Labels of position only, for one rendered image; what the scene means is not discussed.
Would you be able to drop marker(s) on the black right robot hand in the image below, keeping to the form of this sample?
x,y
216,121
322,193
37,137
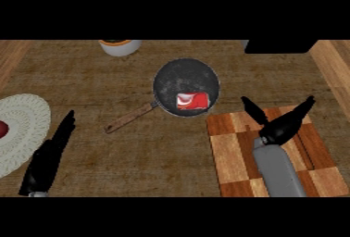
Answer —
x,y
281,126

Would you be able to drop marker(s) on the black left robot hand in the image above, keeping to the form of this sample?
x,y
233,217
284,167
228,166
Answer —
x,y
46,157

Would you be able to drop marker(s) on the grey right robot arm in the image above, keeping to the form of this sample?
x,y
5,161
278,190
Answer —
x,y
276,171

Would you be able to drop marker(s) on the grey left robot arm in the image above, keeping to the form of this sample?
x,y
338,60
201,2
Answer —
x,y
38,194

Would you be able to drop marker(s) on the checkered wooden cutting board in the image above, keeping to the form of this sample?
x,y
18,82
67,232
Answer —
x,y
236,154

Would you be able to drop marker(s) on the red and white can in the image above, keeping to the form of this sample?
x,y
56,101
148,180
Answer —
x,y
192,101

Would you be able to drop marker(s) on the white woven round placemat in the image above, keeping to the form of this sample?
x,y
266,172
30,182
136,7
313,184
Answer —
x,y
22,129

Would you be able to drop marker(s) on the dark red round fruit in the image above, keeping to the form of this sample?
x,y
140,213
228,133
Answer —
x,y
3,129

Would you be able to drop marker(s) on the black appliance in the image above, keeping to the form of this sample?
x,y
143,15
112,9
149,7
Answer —
x,y
279,46

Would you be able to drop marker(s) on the white plant pot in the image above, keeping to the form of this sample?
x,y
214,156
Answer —
x,y
120,47

